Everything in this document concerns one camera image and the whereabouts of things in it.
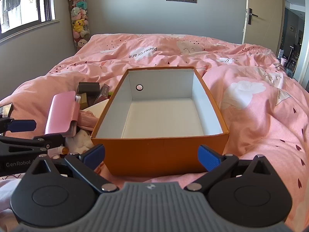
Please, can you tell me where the cream box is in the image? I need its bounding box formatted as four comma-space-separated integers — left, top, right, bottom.
85, 99, 109, 118

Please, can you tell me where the orange cardboard box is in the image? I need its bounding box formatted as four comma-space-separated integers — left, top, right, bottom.
91, 66, 229, 177

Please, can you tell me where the window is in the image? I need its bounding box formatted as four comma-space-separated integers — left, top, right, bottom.
0, 0, 56, 43

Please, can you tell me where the black door handle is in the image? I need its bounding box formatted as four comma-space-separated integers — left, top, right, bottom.
247, 8, 259, 25

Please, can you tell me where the column of plush toys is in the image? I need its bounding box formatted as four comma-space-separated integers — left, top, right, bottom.
70, 0, 91, 52

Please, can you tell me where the pink leather wallet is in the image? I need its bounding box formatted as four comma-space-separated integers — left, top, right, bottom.
45, 90, 80, 138

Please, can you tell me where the pink printed blanket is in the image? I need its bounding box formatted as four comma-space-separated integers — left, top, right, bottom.
0, 33, 309, 232

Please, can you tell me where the white plush toy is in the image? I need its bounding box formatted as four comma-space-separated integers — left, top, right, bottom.
65, 129, 94, 155

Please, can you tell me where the dark grey box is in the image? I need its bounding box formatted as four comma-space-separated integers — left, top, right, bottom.
77, 82, 100, 94

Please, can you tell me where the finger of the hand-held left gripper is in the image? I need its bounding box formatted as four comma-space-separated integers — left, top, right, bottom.
0, 118, 37, 134
32, 133, 65, 154

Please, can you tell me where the beige door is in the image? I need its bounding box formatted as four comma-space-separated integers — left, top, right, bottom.
242, 0, 286, 45

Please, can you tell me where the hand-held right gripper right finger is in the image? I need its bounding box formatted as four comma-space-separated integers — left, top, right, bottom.
185, 144, 274, 194

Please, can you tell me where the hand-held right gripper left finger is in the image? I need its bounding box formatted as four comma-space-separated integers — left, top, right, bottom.
24, 144, 119, 194

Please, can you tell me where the gold box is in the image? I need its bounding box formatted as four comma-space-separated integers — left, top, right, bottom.
78, 93, 89, 110

